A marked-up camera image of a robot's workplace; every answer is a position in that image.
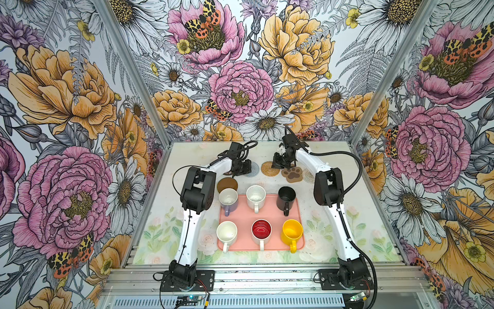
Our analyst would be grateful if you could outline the brown paw shaped coaster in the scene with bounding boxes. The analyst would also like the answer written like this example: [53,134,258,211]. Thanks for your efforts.
[281,166,304,184]

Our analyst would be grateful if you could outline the large plain wooden coaster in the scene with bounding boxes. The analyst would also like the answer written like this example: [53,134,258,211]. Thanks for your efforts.
[217,178,239,193]

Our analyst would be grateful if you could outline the tan rattan round coaster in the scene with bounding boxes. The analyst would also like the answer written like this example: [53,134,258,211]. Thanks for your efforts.
[261,161,280,177]

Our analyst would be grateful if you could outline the beige woven small coaster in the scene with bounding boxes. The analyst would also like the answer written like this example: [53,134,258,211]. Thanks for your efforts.
[302,169,315,184]

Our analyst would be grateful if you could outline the grey woven round coaster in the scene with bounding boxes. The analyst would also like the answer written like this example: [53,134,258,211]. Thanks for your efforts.
[245,162,260,178]

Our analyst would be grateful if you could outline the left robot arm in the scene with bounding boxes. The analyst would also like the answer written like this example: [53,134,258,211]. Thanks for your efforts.
[163,141,258,290]

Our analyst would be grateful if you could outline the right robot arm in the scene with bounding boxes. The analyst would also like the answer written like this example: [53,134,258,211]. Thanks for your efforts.
[272,128,377,288]

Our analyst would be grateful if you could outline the white speckled mug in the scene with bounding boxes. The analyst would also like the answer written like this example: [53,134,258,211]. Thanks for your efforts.
[246,185,266,214]

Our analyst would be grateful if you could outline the lavender mug white inside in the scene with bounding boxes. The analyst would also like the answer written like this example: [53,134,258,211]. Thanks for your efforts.
[219,188,239,216]

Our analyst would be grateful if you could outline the black mug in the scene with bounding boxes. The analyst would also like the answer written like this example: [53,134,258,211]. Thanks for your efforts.
[276,186,297,216]

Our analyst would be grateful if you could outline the pink silicone tray mat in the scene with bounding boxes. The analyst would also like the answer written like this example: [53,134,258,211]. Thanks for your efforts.
[217,193,306,252]

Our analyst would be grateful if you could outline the red inside mug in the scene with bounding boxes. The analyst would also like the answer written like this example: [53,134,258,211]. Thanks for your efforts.
[251,219,272,251]

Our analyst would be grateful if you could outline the yellow mug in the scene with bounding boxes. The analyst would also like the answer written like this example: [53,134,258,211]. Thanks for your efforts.
[281,219,304,254]

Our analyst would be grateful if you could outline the green circuit board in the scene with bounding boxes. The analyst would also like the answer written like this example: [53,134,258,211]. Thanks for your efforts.
[174,295,204,309]

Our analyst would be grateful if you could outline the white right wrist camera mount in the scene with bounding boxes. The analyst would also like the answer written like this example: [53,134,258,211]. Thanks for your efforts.
[277,144,286,156]

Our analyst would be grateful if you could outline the aluminium front rail frame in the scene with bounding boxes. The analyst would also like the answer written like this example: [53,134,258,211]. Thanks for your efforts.
[98,263,440,308]

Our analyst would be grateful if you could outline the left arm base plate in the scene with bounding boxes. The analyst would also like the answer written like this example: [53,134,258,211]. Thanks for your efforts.
[160,270,216,292]

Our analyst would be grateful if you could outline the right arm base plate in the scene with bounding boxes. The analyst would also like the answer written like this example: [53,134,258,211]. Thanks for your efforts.
[315,269,374,290]

